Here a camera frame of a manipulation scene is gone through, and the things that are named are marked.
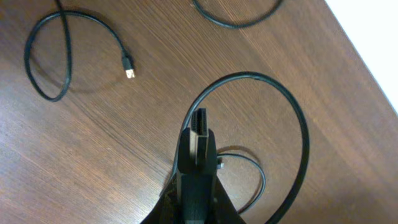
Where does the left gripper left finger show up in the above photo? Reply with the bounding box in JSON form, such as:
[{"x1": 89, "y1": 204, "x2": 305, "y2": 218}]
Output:
[{"x1": 141, "y1": 128, "x2": 198, "y2": 224}]

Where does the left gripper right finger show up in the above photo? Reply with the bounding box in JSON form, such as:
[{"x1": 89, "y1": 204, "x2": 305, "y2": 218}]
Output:
[{"x1": 197, "y1": 129, "x2": 244, "y2": 224}]

